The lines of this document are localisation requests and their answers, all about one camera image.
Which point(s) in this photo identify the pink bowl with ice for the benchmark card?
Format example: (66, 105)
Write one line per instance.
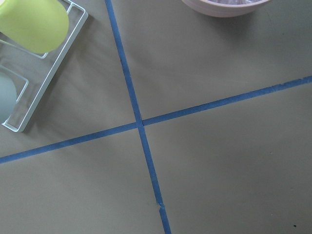
(220, 10)

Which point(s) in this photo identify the yellow-green cup on rack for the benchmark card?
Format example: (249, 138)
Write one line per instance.
(39, 26)

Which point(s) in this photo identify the grey cup on rack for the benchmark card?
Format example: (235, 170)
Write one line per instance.
(8, 97)

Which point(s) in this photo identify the white wire rack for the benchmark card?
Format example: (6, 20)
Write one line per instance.
(31, 73)

